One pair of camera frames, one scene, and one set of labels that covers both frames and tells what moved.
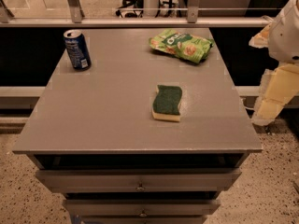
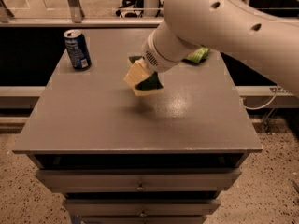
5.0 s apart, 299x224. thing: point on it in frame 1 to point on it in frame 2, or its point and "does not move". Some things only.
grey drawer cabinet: (139, 126) does not move
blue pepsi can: (78, 48) does not move
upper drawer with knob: (138, 181) does not move
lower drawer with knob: (141, 207) does not move
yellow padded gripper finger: (278, 87) to (137, 72)
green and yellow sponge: (165, 104) to (150, 86)
